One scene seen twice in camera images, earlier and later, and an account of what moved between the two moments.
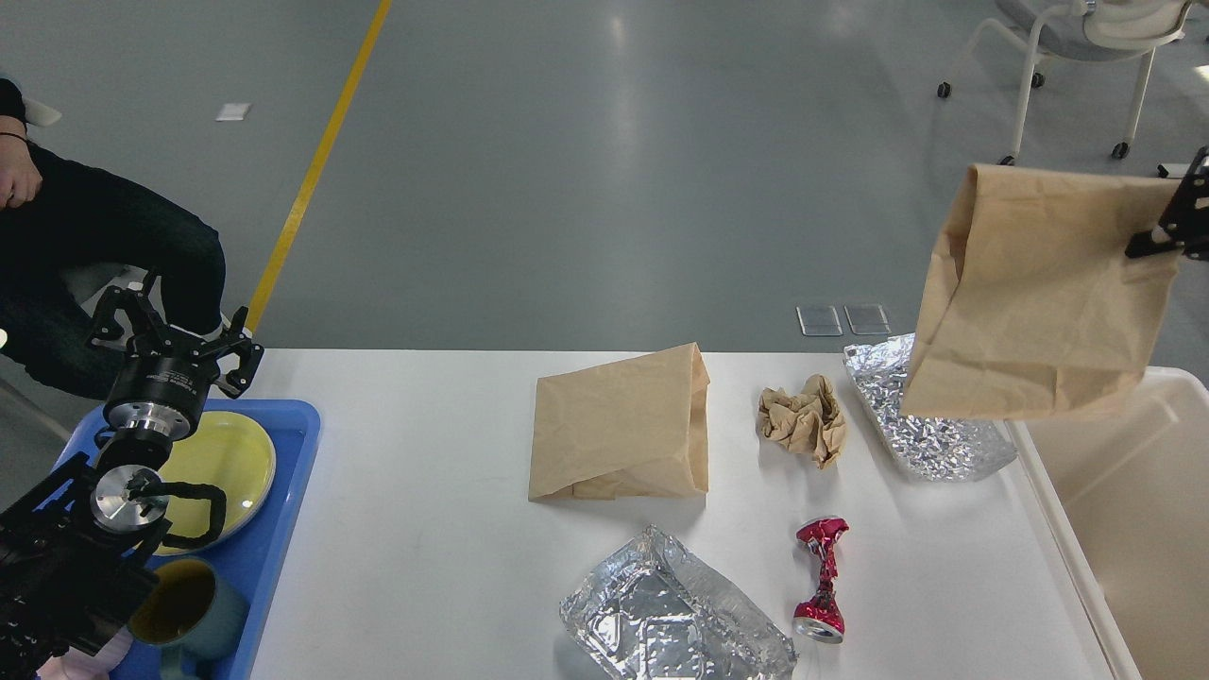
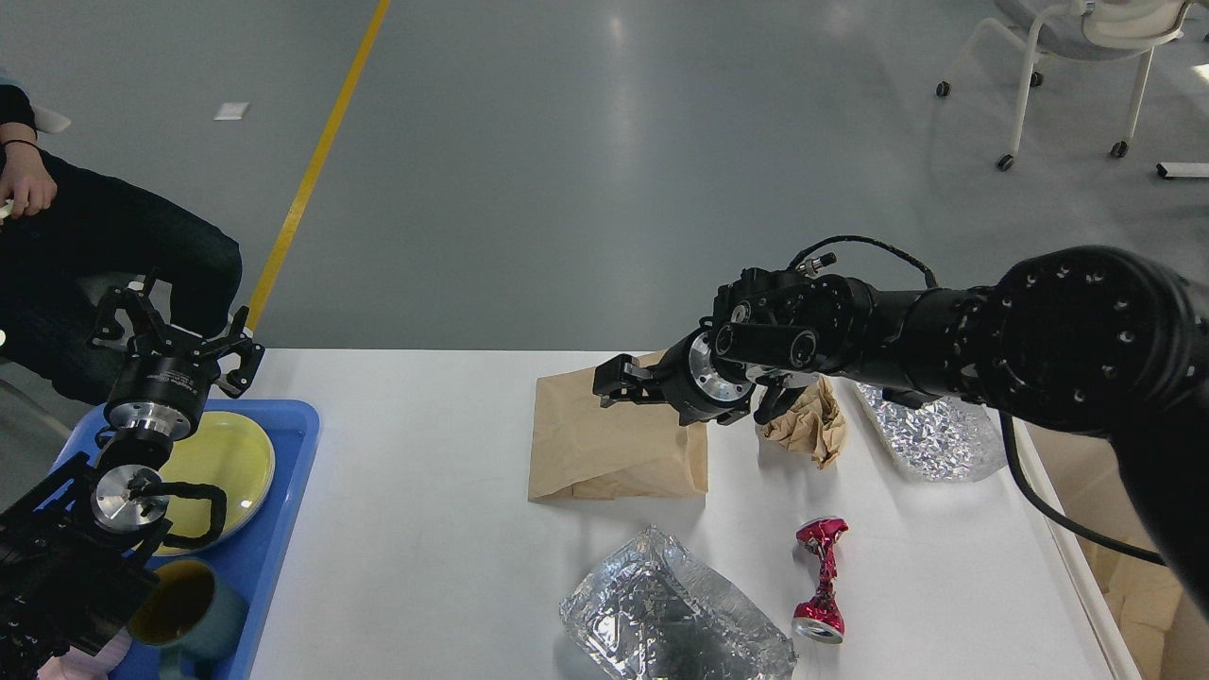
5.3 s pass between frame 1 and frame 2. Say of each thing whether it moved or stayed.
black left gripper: stayed
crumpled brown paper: stayed
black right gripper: moved
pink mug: stayed
